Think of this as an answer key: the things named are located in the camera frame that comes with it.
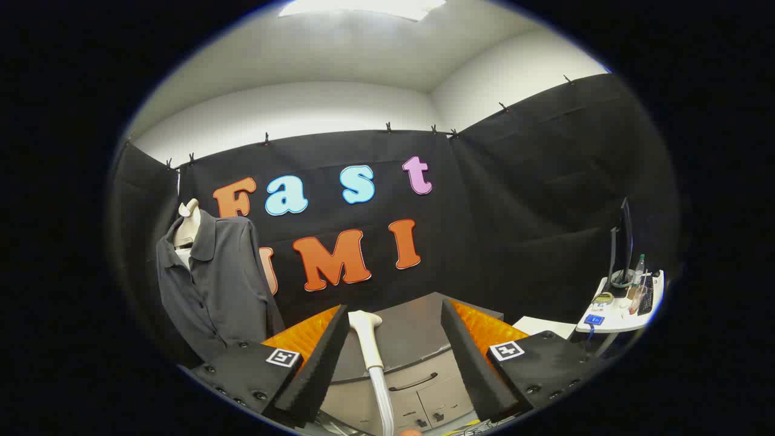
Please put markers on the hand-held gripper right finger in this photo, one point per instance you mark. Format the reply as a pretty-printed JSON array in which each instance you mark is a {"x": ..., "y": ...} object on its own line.
[{"x": 478, "y": 369}]

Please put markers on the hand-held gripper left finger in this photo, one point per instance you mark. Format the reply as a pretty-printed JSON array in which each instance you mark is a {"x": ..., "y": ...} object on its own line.
[{"x": 321, "y": 363}]

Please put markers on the grey polo shirt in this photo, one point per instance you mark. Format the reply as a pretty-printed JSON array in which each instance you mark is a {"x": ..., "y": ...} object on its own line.
[{"x": 218, "y": 284}]

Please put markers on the beige garment hanger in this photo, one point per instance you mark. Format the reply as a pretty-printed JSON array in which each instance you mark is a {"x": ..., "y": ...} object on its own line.
[{"x": 189, "y": 227}]

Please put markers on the grey cabinet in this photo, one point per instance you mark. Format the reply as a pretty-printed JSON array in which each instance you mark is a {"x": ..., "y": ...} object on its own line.
[{"x": 412, "y": 333}]

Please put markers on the white flat board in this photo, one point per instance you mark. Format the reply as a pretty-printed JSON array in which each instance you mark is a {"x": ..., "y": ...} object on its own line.
[{"x": 545, "y": 327}]

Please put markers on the small blue card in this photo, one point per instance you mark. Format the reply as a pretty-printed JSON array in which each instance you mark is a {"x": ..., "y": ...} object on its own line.
[{"x": 594, "y": 320}]

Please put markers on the white side table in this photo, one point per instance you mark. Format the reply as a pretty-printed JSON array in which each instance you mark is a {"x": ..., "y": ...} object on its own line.
[{"x": 617, "y": 315}]

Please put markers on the white fabric under shirt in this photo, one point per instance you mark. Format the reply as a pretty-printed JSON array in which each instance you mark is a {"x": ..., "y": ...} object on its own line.
[{"x": 183, "y": 255}]

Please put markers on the black keyboard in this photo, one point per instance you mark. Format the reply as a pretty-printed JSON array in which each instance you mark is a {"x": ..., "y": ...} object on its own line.
[{"x": 646, "y": 300}]

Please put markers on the clear plastic bottle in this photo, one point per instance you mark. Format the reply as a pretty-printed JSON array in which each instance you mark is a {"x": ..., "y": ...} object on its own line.
[{"x": 639, "y": 272}]

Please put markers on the black computer monitor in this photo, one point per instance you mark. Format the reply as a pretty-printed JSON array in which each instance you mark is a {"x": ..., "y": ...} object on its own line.
[{"x": 625, "y": 242}]

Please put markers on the ceiling light panel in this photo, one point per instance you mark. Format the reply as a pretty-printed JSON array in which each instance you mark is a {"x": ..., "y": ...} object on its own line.
[{"x": 363, "y": 7}]

